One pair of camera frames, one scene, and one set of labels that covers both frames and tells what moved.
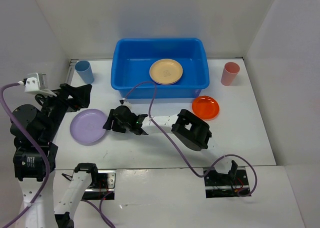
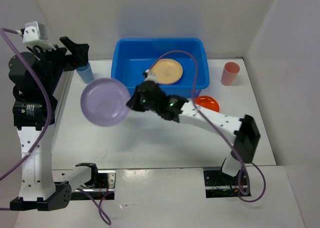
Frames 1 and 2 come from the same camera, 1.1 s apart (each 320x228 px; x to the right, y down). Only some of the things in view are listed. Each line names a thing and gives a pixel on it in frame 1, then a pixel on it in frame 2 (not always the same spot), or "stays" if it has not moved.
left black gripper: x=81 y=98 -> x=80 y=51
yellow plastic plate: x=166 y=71 stays
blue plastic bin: x=131 y=59 stays
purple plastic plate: x=87 y=126 -> x=103 y=101
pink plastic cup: x=229 y=73 stays
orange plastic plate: x=205 y=107 stays
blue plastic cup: x=84 y=69 stays
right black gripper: x=108 y=124 -> x=133 y=103
